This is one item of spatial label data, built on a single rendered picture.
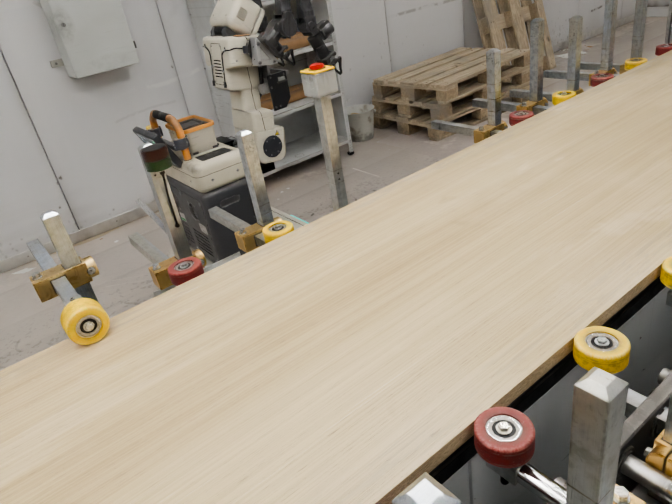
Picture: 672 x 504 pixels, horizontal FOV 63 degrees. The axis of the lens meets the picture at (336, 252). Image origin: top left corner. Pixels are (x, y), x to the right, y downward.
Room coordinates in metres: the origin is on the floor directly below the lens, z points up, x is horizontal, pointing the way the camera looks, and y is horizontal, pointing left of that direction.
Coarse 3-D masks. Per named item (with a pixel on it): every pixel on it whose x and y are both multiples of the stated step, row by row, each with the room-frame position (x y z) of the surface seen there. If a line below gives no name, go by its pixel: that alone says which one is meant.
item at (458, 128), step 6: (438, 120) 2.14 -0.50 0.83; (432, 126) 2.14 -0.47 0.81; (438, 126) 2.11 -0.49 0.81; (444, 126) 2.09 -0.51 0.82; (450, 126) 2.06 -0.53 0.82; (456, 126) 2.03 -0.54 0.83; (462, 126) 2.02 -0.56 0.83; (468, 126) 2.00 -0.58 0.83; (474, 126) 1.99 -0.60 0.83; (456, 132) 2.04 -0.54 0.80; (462, 132) 2.01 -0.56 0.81; (468, 132) 1.99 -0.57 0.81; (492, 132) 1.89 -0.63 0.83; (498, 132) 1.88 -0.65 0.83
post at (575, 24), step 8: (576, 16) 2.21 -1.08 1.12; (576, 24) 2.20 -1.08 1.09; (576, 32) 2.20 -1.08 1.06; (576, 40) 2.20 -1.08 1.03; (568, 48) 2.22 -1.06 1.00; (576, 48) 2.20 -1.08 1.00; (568, 56) 2.22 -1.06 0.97; (576, 56) 2.20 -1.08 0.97; (568, 64) 2.22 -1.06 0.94; (576, 64) 2.20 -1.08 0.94; (568, 72) 2.22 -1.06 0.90; (576, 72) 2.20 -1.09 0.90; (568, 80) 2.22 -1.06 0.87; (576, 80) 2.20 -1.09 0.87; (568, 88) 2.22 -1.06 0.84; (576, 88) 2.20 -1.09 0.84
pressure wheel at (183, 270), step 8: (176, 264) 1.17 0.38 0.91; (184, 264) 1.15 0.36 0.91; (192, 264) 1.15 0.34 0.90; (200, 264) 1.15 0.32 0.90; (168, 272) 1.13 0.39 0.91; (176, 272) 1.12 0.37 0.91; (184, 272) 1.12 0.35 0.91; (192, 272) 1.12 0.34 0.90; (200, 272) 1.14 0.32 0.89; (176, 280) 1.12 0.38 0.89; (184, 280) 1.11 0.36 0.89
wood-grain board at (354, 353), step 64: (512, 128) 1.69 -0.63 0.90; (576, 128) 1.59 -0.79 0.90; (640, 128) 1.49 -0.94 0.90; (384, 192) 1.37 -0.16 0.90; (448, 192) 1.30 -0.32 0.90; (512, 192) 1.23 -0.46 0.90; (576, 192) 1.17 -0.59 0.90; (640, 192) 1.11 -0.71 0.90; (256, 256) 1.14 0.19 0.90; (320, 256) 1.09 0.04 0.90; (384, 256) 1.03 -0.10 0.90; (448, 256) 0.99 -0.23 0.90; (512, 256) 0.94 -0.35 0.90; (576, 256) 0.90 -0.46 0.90; (640, 256) 0.86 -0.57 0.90; (128, 320) 0.97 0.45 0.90; (192, 320) 0.92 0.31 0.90; (256, 320) 0.88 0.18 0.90; (320, 320) 0.84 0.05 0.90; (384, 320) 0.81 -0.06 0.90; (448, 320) 0.77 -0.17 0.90; (512, 320) 0.74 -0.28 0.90; (576, 320) 0.71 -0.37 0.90; (0, 384) 0.83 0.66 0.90; (64, 384) 0.79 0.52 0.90; (128, 384) 0.76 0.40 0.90; (192, 384) 0.73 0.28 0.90; (256, 384) 0.70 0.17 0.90; (320, 384) 0.67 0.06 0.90; (384, 384) 0.64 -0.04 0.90; (448, 384) 0.62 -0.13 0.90; (512, 384) 0.60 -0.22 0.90; (0, 448) 0.66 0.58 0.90; (64, 448) 0.63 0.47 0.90; (128, 448) 0.61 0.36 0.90; (192, 448) 0.59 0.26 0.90; (256, 448) 0.56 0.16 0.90; (320, 448) 0.54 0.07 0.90; (384, 448) 0.52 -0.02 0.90; (448, 448) 0.51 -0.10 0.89
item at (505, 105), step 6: (474, 102) 2.27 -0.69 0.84; (480, 102) 2.24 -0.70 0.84; (486, 102) 2.22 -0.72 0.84; (504, 102) 2.16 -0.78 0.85; (510, 102) 2.14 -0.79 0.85; (486, 108) 2.22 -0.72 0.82; (504, 108) 2.14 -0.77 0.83; (510, 108) 2.12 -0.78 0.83; (534, 108) 2.03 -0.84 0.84; (540, 108) 2.01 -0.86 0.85; (546, 108) 1.99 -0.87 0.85; (534, 114) 2.03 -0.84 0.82
